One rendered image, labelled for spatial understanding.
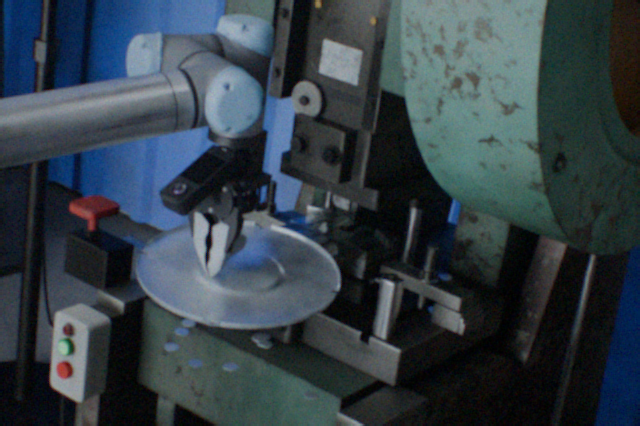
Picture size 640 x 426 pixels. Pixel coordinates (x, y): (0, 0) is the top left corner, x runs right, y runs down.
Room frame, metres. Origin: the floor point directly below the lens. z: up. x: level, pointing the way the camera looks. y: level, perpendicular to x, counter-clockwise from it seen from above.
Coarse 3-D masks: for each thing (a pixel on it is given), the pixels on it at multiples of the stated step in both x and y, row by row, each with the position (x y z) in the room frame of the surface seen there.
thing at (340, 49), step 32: (320, 0) 1.92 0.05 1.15; (352, 0) 1.89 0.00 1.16; (320, 32) 1.91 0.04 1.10; (352, 32) 1.88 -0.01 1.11; (320, 64) 1.91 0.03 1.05; (352, 64) 1.88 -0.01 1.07; (320, 96) 1.89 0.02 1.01; (352, 96) 1.87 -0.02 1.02; (320, 128) 1.86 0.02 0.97; (352, 128) 1.86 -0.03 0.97; (320, 160) 1.86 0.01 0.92; (352, 160) 1.86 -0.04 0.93; (384, 160) 1.88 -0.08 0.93
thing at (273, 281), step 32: (192, 256) 1.75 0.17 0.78; (256, 256) 1.76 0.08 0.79; (288, 256) 1.79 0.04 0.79; (320, 256) 1.80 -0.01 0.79; (160, 288) 1.66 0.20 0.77; (192, 288) 1.67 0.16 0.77; (224, 288) 1.67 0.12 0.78; (256, 288) 1.68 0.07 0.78; (288, 288) 1.70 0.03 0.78; (224, 320) 1.60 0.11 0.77; (256, 320) 1.61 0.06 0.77; (288, 320) 1.61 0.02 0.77
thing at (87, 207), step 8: (80, 200) 1.96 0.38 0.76; (88, 200) 1.96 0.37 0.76; (96, 200) 1.97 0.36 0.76; (104, 200) 1.97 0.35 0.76; (72, 208) 1.94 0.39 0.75; (80, 208) 1.93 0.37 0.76; (88, 208) 1.93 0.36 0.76; (96, 208) 1.93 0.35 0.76; (104, 208) 1.94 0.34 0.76; (112, 208) 1.95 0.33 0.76; (120, 208) 1.97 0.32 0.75; (88, 216) 1.92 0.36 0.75; (96, 216) 1.92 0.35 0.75; (104, 216) 1.94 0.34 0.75; (96, 224) 1.95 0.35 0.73
